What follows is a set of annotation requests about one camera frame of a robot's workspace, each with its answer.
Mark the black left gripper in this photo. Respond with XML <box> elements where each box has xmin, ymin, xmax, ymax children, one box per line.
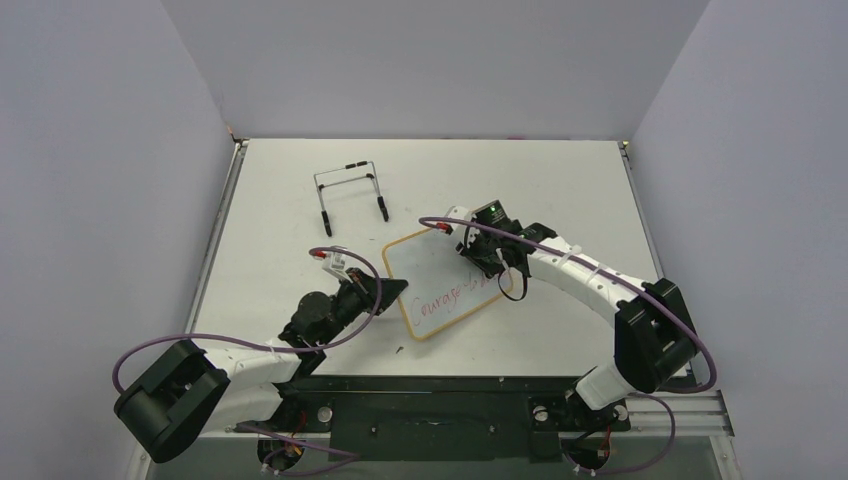
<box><xmin>317</xmin><ymin>268</ymin><xmax>407</xmax><ymax>346</ymax></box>

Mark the yellow framed whiteboard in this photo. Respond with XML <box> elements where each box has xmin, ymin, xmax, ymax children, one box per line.
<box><xmin>382</xmin><ymin>229</ymin><xmax>521</xmax><ymax>341</ymax></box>

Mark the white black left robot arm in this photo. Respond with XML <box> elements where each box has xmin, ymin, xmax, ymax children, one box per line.
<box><xmin>113</xmin><ymin>267</ymin><xmax>409</xmax><ymax>463</ymax></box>

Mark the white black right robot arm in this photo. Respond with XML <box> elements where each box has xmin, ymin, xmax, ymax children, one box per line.
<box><xmin>448</xmin><ymin>200</ymin><xmax>700</xmax><ymax>427</ymax></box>

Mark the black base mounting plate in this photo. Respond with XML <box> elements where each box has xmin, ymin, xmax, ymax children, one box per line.
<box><xmin>233</xmin><ymin>375</ymin><xmax>643</xmax><ymax>463</ymax></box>

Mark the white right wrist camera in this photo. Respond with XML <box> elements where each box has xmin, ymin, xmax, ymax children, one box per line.
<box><xmin>438</xmin><ymin>205</ymin><xmax>478</xmax><ymax>243</ymax></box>

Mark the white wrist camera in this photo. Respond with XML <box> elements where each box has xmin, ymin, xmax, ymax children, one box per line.
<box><xmin>319</xmin><ymin>246</ymin><xmax>348</xmax><ymax>281</ymax></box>
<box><xmin>438</xmin><ymin>205</ymin><xmax>478</xmax><ymax>243</ymax></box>

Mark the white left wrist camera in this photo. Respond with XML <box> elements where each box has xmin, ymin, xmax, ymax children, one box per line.
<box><xmin>319</xmin><ymin>246</ymin><xmax>348</xmax><ymax>281</ymax></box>

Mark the metal wire whiteboard stand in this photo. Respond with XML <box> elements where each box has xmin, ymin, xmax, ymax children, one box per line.
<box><xmin>312</xmin><ymin>160</ymin><xmax>390</xmax><ymax>238</ymax></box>

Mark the aluminium table edge rail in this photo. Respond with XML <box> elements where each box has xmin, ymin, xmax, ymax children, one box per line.
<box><xmin>618</xmin><ymin>140</ymin><xmax>665</xmax><ymax>277</ymax></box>

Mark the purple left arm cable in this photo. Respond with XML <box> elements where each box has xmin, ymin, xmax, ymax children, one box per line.
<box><xmin>111</xmin><ymin>245</ymin><xmax>384</xmax><ymax>478</ymax></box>

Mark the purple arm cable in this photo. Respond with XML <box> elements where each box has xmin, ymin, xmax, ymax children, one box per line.
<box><xmin>111</xmin><ymin>245</ymin><xmax>384</xmax><ymax>478</ymax></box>
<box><xmin>417</xmin><ymin>216</ymin><xmax>718</xmax><ymax>478</ymax></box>

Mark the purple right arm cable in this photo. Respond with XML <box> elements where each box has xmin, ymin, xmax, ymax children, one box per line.
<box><xmin>417</xmin><ymin>216</ymin><xmax>718</xmax><ymax>478</ymax></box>

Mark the aluminium front frame rail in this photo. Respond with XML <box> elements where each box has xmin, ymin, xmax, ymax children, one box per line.
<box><xmin>137</xmin><ymin>390</ymin><xmax>735</xmax><ymax>440</ymax></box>

